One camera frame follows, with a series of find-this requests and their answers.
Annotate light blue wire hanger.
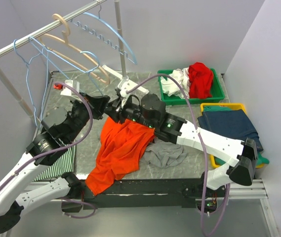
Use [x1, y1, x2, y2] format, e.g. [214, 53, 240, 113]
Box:
[70, 12, 138, 65]

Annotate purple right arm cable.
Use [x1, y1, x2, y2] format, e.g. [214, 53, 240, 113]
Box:
[126, 75, 231, 237]

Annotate silver clothes rack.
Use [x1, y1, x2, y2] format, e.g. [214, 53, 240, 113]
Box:
[0, 0, 138, 121]

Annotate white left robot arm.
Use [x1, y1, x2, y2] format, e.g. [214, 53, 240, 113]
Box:
[0, 93, 110, 234]

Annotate grey adidas t shirt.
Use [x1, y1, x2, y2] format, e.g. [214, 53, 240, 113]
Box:
[97, 133, 189, 170]

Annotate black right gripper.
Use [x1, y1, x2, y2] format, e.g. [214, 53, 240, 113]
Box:
[104, 95, 156, 129]

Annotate yellow plastic bin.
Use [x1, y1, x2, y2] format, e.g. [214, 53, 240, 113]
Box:
[200, 102, 264, 169]

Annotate light blue hanger of red shirt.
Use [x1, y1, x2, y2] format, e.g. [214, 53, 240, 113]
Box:
[13, 38, 49, 128]

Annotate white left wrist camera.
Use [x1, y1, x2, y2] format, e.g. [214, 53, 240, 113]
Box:
[53, 79, 80, 100]

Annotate wooden hanger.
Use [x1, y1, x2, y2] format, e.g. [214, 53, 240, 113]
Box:
[39, 13, 111, 85]

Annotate orange t shirt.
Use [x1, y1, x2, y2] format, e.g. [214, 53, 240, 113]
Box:
[85, 118, 155, 196]

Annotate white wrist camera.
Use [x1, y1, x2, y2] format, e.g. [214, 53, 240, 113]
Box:
[117, 79, 137, 107]
[53, 79, 80, 100]

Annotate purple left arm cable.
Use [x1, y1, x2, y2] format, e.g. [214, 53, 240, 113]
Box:
[0, 81, 98, 235]

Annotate green white striped cloth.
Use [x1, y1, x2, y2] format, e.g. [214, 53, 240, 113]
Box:
[34, 145, 77, 182]

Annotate green plastic bin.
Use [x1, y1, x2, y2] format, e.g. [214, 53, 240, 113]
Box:
[158, 68, 225, 106]

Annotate blue denim jeans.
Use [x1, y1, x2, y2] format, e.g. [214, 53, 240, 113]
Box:
[197, 108, 264, 153]

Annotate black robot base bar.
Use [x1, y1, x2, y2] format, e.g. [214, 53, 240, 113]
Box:
[65, 177, 203, 208]

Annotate red t shirt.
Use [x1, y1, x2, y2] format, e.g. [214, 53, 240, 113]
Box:
[188, 62, 214, 99]

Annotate white t shirt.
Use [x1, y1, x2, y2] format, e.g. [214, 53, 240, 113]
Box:
[161, 67, 191, 99]

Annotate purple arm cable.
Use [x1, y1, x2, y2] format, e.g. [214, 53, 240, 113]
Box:
[0, 81, 98, 235]
[126, 75, 231, 237]

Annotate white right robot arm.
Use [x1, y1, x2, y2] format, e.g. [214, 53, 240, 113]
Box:
[105, 94, 257, 197]

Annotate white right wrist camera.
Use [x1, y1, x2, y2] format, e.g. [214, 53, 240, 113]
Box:
[117, 79, 137, 107]

